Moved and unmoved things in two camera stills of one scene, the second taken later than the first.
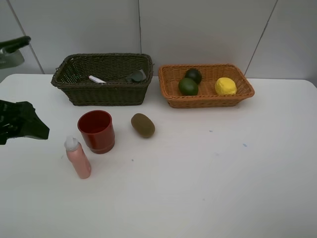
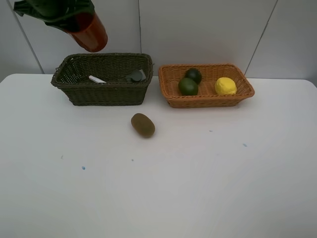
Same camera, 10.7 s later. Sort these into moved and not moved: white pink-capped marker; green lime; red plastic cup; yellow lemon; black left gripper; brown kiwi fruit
Moved: red plastic cup; black left gripper
Not moved: brown kiwi fruit; green lime; white pink-capped marker; yellow lemon
